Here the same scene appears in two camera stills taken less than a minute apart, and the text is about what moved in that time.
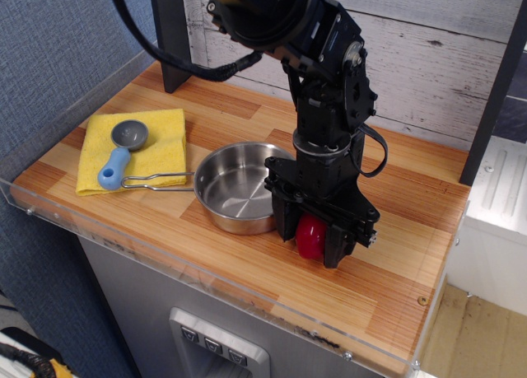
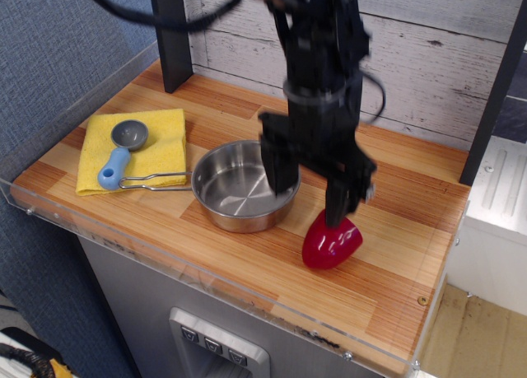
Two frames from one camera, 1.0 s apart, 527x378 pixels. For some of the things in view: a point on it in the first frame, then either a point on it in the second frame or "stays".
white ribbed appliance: (489, 259) stays
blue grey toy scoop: (130, 135) stays
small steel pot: (229, 184) stays
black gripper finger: (286, 212) → (282, 168)
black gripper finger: (338, 245) → (342, 198)
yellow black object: (61, 371) stays
